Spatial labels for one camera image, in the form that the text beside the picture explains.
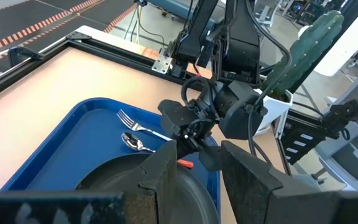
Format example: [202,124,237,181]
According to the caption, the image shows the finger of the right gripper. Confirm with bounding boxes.
[198,145,223,172]

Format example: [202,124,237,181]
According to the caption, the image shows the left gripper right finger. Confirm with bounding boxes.
[221,140,285,224]

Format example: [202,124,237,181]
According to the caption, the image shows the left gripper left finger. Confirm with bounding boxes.
[122,139,178,224]

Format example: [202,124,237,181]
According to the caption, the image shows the silver metal fork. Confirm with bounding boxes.
[116,108,173,142]

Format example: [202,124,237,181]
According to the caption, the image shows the dark grey round plate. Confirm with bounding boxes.
[75,154,220,224]

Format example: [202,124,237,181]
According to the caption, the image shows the silver metal spoon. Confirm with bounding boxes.
[121,132,157,154]

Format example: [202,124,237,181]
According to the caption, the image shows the blue plastic tray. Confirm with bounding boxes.
[0,97,222,224]

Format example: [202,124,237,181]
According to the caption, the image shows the silver metal mounting plate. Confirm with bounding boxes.
[152,48,173,75]

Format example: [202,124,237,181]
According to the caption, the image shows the small orange object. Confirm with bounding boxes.
[177,159,195,169]

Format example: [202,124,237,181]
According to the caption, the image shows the black box with white labels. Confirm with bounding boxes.
[280,108,338,166]

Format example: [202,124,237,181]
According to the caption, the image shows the white plant pot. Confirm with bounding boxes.
[253,88,294,137]

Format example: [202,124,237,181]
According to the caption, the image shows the grey office chair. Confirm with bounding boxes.
[314,123,358,191]

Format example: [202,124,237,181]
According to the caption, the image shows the green cactus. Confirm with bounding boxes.
[261,10,344,98]

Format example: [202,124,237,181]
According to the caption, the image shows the looped black gripper cable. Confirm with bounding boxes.
[181,76,213,109]

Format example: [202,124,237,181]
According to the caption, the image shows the black aluminium table frame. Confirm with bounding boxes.
[0,30,204,105]

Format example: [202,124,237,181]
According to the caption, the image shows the long black arm cable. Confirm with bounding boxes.
[246,0,293,149]

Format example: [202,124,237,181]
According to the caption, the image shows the black corner bracket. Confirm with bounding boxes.
[66,30,92,41]
[7,45,45,68]

